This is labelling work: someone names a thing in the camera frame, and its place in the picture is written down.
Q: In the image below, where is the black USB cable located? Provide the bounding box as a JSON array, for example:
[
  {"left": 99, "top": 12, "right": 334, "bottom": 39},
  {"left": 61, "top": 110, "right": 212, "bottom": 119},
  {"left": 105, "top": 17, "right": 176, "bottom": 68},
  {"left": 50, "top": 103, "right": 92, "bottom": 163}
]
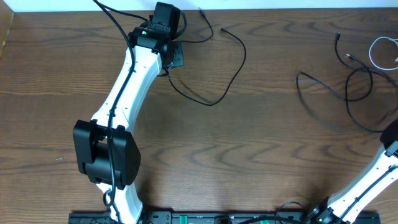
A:
[{"left": 157, "top": 7, "right": 248, "bottom": 107}]

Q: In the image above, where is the white USB cable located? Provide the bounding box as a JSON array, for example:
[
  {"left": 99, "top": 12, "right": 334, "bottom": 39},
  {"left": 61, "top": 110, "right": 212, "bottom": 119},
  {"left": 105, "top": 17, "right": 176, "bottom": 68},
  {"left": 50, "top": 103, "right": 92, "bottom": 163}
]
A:
[{"left": 368, "top": 36, "right": 398, "bottom": 71}]

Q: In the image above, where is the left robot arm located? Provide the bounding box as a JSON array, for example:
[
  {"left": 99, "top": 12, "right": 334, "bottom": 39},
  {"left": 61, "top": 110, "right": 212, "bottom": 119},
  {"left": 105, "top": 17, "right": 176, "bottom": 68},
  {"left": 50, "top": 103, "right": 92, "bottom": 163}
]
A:
[{"left": 73, "top": 2, "right": 185, "bottom": 223}]

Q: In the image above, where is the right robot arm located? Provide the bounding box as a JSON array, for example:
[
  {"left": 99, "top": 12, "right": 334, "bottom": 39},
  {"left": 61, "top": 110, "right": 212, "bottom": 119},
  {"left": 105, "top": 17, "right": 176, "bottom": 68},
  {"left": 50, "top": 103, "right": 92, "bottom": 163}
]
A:
[{"left": 305, "top": 121, "right": 397, "bottom": 223}]

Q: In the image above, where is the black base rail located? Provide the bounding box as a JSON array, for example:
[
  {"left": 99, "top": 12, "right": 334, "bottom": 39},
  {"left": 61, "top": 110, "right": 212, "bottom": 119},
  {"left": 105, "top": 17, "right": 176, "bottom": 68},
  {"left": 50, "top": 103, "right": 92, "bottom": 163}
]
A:
[{"left": 68, "top": 211, "right": 381, "bottom": 224}]

